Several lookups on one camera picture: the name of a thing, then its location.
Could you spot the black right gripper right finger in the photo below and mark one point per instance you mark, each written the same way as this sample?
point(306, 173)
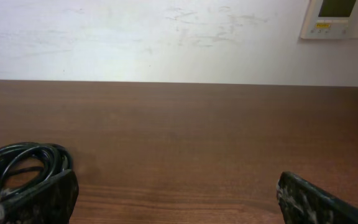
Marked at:
point(302, 202)

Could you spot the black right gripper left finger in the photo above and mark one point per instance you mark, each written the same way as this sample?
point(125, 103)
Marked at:
point(49, 202)

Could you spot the white wall control panel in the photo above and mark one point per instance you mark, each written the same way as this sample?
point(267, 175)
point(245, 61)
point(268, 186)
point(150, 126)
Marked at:
point(330, 19)

